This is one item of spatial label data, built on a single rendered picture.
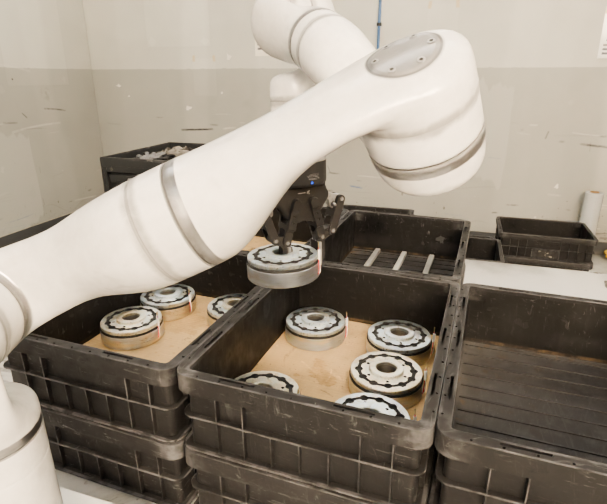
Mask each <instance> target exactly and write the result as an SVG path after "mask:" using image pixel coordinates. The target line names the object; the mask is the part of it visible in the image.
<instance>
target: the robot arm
mask: <svg viewBox="0 0 607 504"><path fill-rule="evenodd" d="M251 29H252V33H253V36H254V38H255V40H256V42H257V44H258V45H259V47H260V48H261V49H262V50H263V51H264V52H265V53H266V54H268V55H270V56H272V57H274V58H276V59H279V60H281V61H284V62H286V63H289V64H293V65H296V66H298V67H299V68H298V69H296V70H294V71H291V72H287V73H283V74H279V75H277V76H275V77H273V78H272V80H271V82H270V107H271V112H269V113H267V114H265V115H263V116H262V117H260V118H258V119H256V120H254V121H252V122H250V123H248V124H246V125H244V126H242V127H240V128H238V129H236V130H234V131H232V132H230V133H228V134H226V135H224V136H222V137H220V138H218V139H216V140H214V141H211V142H209V143H207V144H205V145H203V146H201V147H198V148H196V149H194V150H192V151H190V152H188V153H185V154H183V155H181V156H178V157H176V158H174V159H171V160H169V161H167V162H165V163H163V164H161V165H159V166H156V167H154V168H152V169H150V170H148V171H146V172H144V173H142V174H140V175H138V176H136V177H134V178H132V179H130V180H128V181H126V182H124V183H122V184H120V185H118V186H117V187H115V188H113V189H111V190H110V191H108V192H106V193H104V194H103V195H101V196H99V197H97V198H96V199H94V200H92V201H91V202H89V203H87V204H86V205H84V206H83V207H81V208H80V209H78V210H77V211H75V212H74V213H72V214H71V215H69V216H68V217H67V218H65V219H64V220H62V221H61V222H59V223H58V224H56V225H55V226H53V227H51V228H50V229H48V230H46V231H43V232H41V233H39V234H37V235H35V236H32V237H30V238H27V239H24V240H22V241H19V242H16V243H14V244H11V245H8V246H5V247H3V248H0V363H1V362H2V361H3V360H4V359H5V358H6V357H7V356H8V355H9V354H10V353H11V351H12V350H13V349H14V348H15V347H16V346H17V345H18V344H19V343H20V342H21V341H22V340H23V339H24V338H25V337H26V336H27V335H28V334H30V333H31V332H32V331H34V330H35V329H36V328H38V327H39V326H41V325H43V324H44V323H46V322H47V321H49V320H51V319H52V318H54V317H56V316H58V315H60V314H62V313H63V312H65V311H67V310H69V309H71V308H73V307H75V306H77V305H79V304H81V303H83V302H85V301H88V300H91V299H94V298H98V297H102V296H109V295H118V294H133V293H141V292H148V291H153V290H157V289H161V288H164V287H167V286H170V285H172V284H175V283H178V282H180V281H183V280H185V279H187V278H189V277H192V276H194V275H196V274H198V273H201V272H203V271H205V270H207V269H209V268H212V267H214V266H216V265H218V264H220V263H222V262H224V261H226V260H228V259H230V258H232V257H233V256H235V255H236V254H238V253H239V252H240V251H241V250H242V249H243V248H244V247H245V246H246V245H247V244H248V243H249V242H250V241H251V240H252V239H253V237H254V236H255V235H256V234H257V232H258V231H259V230H260V228H261V229H262V232H263V234H264V237H265V239H266V240H267V241H268V242H270V243H272V244H273V245H278V246H279V254H288V253H291V252H293V248H292V247H291V243H292V238H293V233H294V232H295V231H296V227H297V223H300V222H302V221H306V222H307V223H308V225H309V228H310V232H311V235H312V236H313V238H311V247H313V248H314V249H315V250H317V252H318V242H319V249H320V250H321V259H320V262H321V265H322V260H324V258H325V243H324V240H325V238H326V237H327V236H328V235H330V234H335V233H336V230H337V227H338V223H339V219H340V216H341V212H342V208H343V205H344V201H345V196H344V195H341V194H339V193H336V192H332V193H330V192H328V190H327V188H326V185H325V182H326V156H327V155H328V154H330V153H332V152H333V151H335V150H336V149H338V148H340V147H342V146H343V145H345V144H347V143H349V142H351V141H353V140H355V139H357V138H359V137H360V139H361V140H362V142H363V143H364V145H365V147H366V149H367V150H368V153H369V156H370V159H371V161H372V163H373V165H374V167H375V169H376V170H377V172H378V173H379V175H380V176H381V178H382V179H383V180H384V181H385V182H386V183H387V184H388V185H389V186H391V187H392V188H394V189H395V190H397V191H399V192H402V193H404V194H407V195H412V196H426V197H428V196H435V195H440V194H443V193H447V192H450V191H452V190H454V189H456V188H458V187H460V186H461V185H463V184H464V183H466V182H467V181H468V180H469V179H470V178H471V177H472V176H474V175H475V174H476V172H477V171H478V169H479V168H480V166H481V164H482V161H483V159H484V156H485V149H486V127H485V120H484V115H483V108H482V102H481V95H480V88H479V78H478V73H477V67H476V62H475V57H474V53H473V50H472V47H471V45H470V43H469V41H468V40H467V39H466V38H465V37H464V36H463V35H462V34H460V33H458V32H455V31H453V30H445V29H438V30H429V31H423V32H419V33H415V34H412V35H409V36H406V37H403V38H401V39H398V40H396V41H394V42H392V43H389V44H387V45H385V46H383V47H381V48H379V49H377V50H375V48H374V47H373V45H372V44H371V43H370V41H369V40H368V39H367V37H366V36H365V35H364V34H363V33H362V31H361V30H360V29H359V28H357V27H356V26H355V25H354V24H353V23H352V22H350V21H349V20H347V19H345V18H344V17H342V16H341V15H339V14H337V13H336V12H335V8H334V6H333V3H332V1H331V0H256V2H255V3H254V5H253V8H252V12H251ZM325 201H326V205H327V208H326V212H325V215H324V219H323V217H322V214H321V209H322V207H323V205H324V203H325ZM274 208H276V209H277V210H278V212H279V213H280V217H279V222H278V226H279V230H278V234H277V232H276V229H275V227H274V224H273V221H272V219H271V217H272V216H273V210H274ZM0 504H63V500H62V496H61V491H60V487H59V483H58V479H57V475H56V470H55V466H54V462H53V458H52V454H51V449H50V445H49V440H48V436H47V432H46V428H45V423H44V419H43V415H42V411H41V406H40V402H39V399H38V397H37V395H36V393H35V392H34V391H33V390H32V389H31V388H30V387H28V386H26V385H24V384H20V383H15V382H3V379H2V375H1V372H0Z"/></svg>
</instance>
